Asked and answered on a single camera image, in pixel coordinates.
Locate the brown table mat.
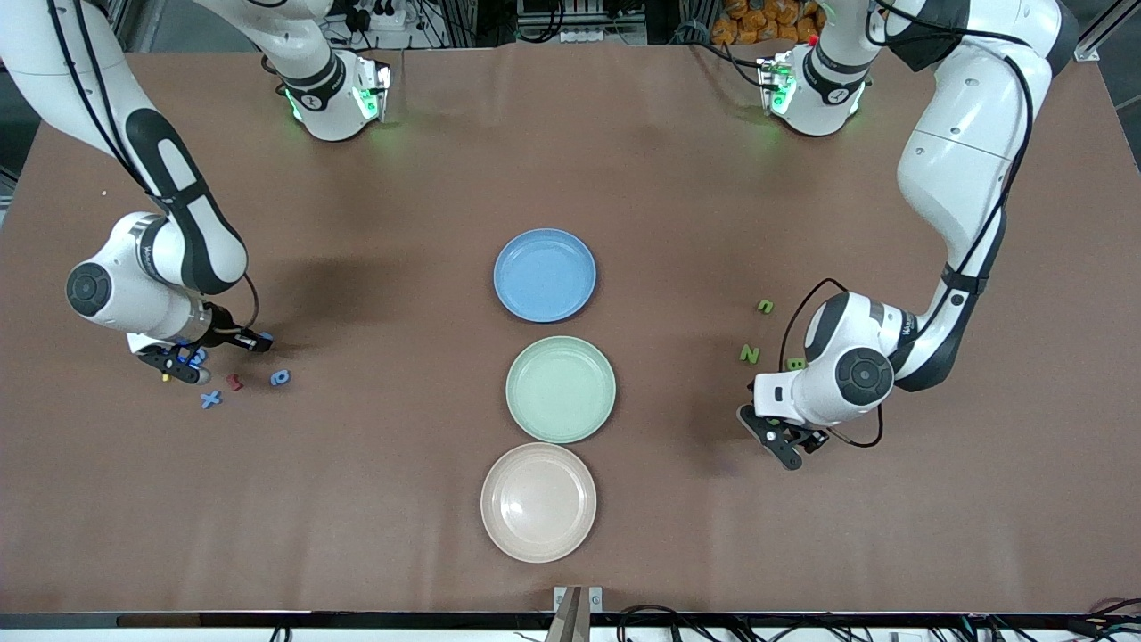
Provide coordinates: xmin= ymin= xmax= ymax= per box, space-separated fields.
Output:
xmin=0 ymin=40 xmax=1141 ymax=616

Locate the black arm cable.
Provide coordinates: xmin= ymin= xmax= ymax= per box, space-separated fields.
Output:
xmin=45 ymin=0 xmax=261 ymax=333
xmin=778 ymin=0 xmax=1037 ymax=449

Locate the green round plate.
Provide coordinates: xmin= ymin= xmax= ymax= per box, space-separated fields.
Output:
xmin=505 ymin=335 xmax=617 ymax=445

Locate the white power strip with plugs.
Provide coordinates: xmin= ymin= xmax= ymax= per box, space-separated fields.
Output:
xmin=339 ymin=0 xmax=406 ymax=32

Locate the blue round plate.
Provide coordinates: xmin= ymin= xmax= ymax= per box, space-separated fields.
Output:
xmin=493 ymin=228 xmax=597 ymax=324

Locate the pink beige round plate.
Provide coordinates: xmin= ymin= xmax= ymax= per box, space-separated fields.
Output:
xmin=480 ymin=442 xmax=597 ymax=564

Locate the long white power strip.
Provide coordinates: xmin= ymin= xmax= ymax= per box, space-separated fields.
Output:
xmin=517 ymin=25 xmax=647 ymax=45

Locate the black cable loop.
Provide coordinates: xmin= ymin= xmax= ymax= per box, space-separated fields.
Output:
xmin=615 ymin=605 xmax=714 ymax=642

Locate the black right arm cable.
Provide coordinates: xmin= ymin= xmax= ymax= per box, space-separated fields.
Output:
xmin=45 ymin=0 xmax=261 ymax=333

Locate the grey metal bracket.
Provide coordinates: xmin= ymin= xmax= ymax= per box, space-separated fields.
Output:
xmin=546 ymin=585 xmax=605 ymax=642

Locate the orange mesh bag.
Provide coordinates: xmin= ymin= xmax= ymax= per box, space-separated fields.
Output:
xmin=711 ymin=0 xmax=825 ymax=45

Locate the silver aluminium profile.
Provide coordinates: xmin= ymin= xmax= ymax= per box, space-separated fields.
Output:
xmin=1074 ymin=0 xmax=1141 ymax=62

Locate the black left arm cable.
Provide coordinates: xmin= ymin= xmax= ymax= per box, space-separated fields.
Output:
xmin=778 ymin=0 xmax=1037 ymax=449

